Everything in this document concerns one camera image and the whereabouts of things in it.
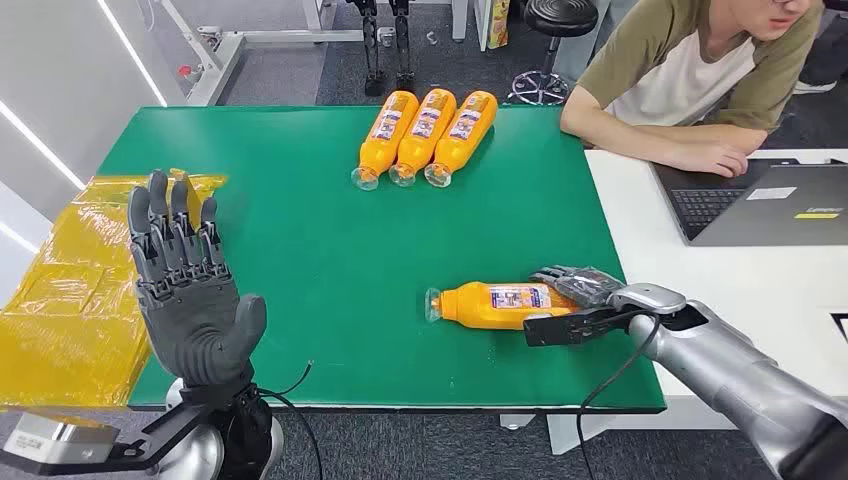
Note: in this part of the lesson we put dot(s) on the white metal floor frame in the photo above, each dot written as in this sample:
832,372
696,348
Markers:
218,60

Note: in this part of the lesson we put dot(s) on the green table mat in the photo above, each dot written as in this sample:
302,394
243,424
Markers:
331,265

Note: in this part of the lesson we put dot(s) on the colourful carton box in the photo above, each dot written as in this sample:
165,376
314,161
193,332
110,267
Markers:
498,23

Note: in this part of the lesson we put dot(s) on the yellow plastic wrapped box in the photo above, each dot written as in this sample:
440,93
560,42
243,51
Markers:
66,318

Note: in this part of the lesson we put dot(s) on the white table leg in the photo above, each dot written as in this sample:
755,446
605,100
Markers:
570,430

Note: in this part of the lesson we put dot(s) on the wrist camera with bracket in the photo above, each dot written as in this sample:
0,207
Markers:
556,329
56,440

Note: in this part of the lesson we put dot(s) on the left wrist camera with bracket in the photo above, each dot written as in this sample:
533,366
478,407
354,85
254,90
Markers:
56,440

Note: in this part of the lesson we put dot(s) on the black robot legs stand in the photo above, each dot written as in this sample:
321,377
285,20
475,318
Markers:
371,46

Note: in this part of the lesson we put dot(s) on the orange bottle with label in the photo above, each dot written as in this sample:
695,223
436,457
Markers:
424,129
493,306
387,132
464,132

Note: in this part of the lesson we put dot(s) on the person's leg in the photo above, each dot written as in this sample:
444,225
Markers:
825,56

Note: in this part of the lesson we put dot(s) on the black round stool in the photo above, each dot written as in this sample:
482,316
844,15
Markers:
556,26

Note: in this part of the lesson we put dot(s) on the grey laptop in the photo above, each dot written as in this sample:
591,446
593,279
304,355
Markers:
768,212

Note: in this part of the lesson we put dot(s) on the white desk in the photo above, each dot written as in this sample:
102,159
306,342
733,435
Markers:
729,298

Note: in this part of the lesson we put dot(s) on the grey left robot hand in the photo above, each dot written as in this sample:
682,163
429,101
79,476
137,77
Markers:
192,324

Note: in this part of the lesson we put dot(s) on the person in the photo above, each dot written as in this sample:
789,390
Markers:
669,73

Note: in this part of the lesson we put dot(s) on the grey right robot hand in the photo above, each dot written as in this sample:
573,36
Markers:
586,283

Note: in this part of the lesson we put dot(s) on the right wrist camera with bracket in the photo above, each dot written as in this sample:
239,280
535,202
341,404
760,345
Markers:
556,329

